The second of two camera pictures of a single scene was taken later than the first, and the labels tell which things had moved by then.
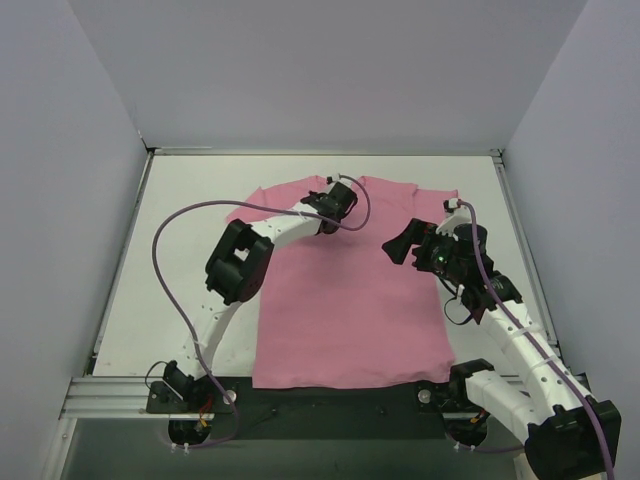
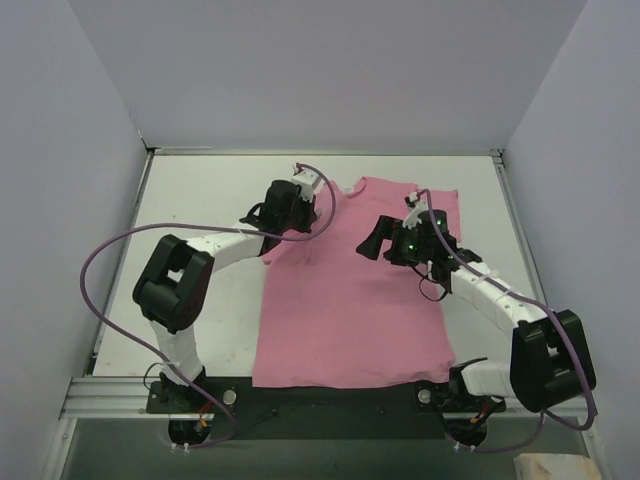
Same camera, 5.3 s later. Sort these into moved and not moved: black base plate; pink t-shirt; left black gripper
Moved: left black gripper
Not moved: black base plate; pink t-shirt
